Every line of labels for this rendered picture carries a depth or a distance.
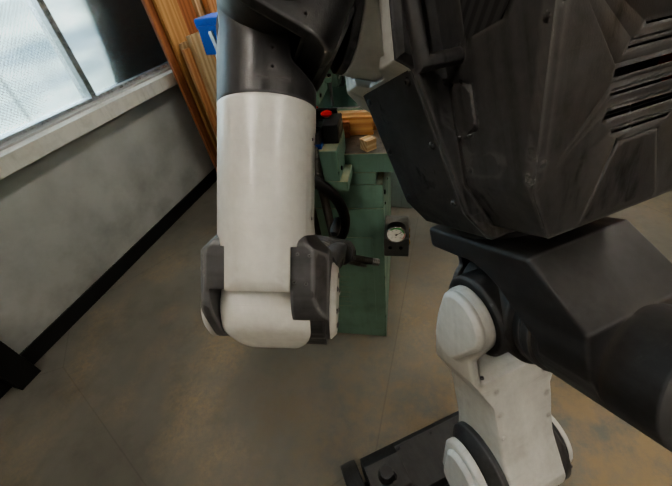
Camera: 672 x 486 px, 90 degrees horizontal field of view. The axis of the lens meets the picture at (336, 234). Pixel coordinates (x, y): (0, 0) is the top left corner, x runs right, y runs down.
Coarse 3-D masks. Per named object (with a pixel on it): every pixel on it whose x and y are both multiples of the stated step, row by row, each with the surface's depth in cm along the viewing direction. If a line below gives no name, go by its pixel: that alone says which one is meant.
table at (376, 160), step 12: (348, 144) 99; (348, 156) 95; (360, 156) 94; (372, 156) 94; (384, 156) 93; (348, 168) 94; (360, 168) 97; (372, 168) 96; (384, 168) 95; (348, 180) 90
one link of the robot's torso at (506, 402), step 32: (448, 320) 46; (480, 320) 40; (448, 352) 50; (480, 352) 43; (480, 384) 48; (512, 384) 50; (544, 384) 52; (480, 416) 55; (512, 416) 51; (544, 416) 53; (480, 448) 56; (512, 448) 53; (544, 448) 54; (512, 480) 53; (544, 480) 54
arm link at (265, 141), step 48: (240, 96) 27; (288, 96) 28; (240, 144) 27; (288, 144) 28; (240, 192) 27; (288, 192) 28; (240, 240) 28; (288, 240) 28; (240, 288) 29; (288, 288) 28; (336, 288) 32
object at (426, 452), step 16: (448, 416) 107; (416, 432) 104; (432, 432) 103; (448, 432) 102; (384, 448) 102; (400, 448) 101; (416, 448) 100; (432, 448) 100; (368, 464) 97; (384, 464) 93; (400, 464) 96; (416, 464) 97; (432, 464) 97; (368, 480) 96; (384, 480) 91; (400, 480) 93; (416, 480) 94; (432, 480) 94
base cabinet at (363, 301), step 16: (320, 208) 109; (352, 208) 107; (368, 208) 106; (384, 208) 110; (320, 224) 113; (352, 224) 111; (368, 224) 110; (384, 224) 112; (352, 240) 115; (368, 240) 114; (368, 256) 119; (384, 256) 118; (352, 272) 126; (368, 272) 125; (384, 272) 124; (352, 288) 132; (368, 288) 131; (384, 288) 129; (352, 304) 139; (368, 304) 137; (384, 304) 136; (352, 320) 147; (368, 320) 145; (384, 320) 143
